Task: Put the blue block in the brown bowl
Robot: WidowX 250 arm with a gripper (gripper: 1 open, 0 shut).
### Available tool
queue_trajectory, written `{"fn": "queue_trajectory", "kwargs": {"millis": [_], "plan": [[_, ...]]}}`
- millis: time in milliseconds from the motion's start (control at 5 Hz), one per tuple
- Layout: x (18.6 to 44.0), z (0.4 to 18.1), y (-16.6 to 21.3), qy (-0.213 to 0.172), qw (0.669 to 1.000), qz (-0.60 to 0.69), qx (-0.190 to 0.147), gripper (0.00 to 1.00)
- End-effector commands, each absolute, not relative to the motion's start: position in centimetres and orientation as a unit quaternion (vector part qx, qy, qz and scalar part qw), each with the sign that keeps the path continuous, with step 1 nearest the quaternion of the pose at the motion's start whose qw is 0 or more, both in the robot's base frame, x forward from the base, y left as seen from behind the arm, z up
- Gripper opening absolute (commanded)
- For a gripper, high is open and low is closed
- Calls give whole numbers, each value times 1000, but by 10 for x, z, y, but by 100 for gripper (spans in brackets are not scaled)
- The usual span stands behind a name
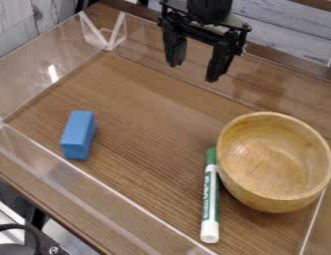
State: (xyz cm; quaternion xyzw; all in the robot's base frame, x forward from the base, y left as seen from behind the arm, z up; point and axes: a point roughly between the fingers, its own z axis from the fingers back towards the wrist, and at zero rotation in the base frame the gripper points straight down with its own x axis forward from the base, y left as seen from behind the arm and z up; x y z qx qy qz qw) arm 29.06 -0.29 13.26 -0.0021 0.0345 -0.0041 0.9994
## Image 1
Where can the brown wooden bowl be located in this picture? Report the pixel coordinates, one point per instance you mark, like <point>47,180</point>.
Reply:
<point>273,161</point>

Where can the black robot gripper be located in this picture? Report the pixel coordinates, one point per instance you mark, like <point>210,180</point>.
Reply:
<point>206,21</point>

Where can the clear acrylic tray wall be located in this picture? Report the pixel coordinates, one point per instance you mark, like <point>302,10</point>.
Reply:
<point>130,199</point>

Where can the black equipment under table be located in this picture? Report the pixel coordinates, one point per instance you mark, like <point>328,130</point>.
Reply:
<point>20,242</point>

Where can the green white marker pen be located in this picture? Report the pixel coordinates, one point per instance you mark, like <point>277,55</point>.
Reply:
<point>209,216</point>

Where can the blue foam block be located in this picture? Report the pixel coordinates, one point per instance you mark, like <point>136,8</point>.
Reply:
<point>78,135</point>

